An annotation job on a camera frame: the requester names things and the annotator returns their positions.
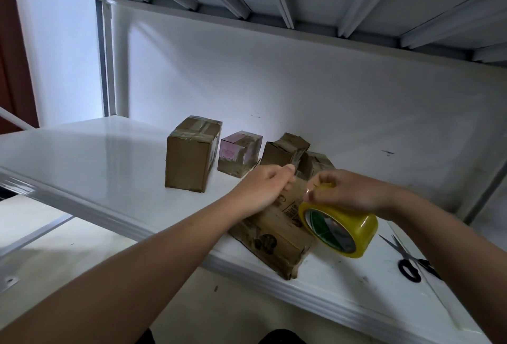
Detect red-brown door frame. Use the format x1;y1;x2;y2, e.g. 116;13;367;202
0;0;40;135

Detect long cardboard box white label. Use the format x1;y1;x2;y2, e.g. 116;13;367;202
164;115;223;194

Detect black handled scissors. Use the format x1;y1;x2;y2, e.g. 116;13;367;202
378;233;442;284

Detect person's right forearm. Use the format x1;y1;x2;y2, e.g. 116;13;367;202
392;193;507;344

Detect perforated white metal rack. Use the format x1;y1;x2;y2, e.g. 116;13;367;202
0;106;76;293

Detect person's black trousers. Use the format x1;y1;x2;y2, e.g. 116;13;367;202
136;327;308;344

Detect corrugated cardboard box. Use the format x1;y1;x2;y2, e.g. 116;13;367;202
260;132;312;170

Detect yellow tape roll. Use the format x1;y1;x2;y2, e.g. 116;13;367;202
298;185;380;260

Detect small cardboard box red label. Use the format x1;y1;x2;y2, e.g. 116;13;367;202
295;150;337;182

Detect person's left forearm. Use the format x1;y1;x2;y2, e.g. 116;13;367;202
0;197;255;344

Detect person's left hand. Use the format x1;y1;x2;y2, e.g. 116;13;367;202
228;163;297;219

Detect white metal shelf rack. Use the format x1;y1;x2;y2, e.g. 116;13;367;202
0;0;507;344

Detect pink carton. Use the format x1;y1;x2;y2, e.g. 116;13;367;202
216;130;264;180

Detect person's right hand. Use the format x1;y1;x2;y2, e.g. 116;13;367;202
305;169;409;220

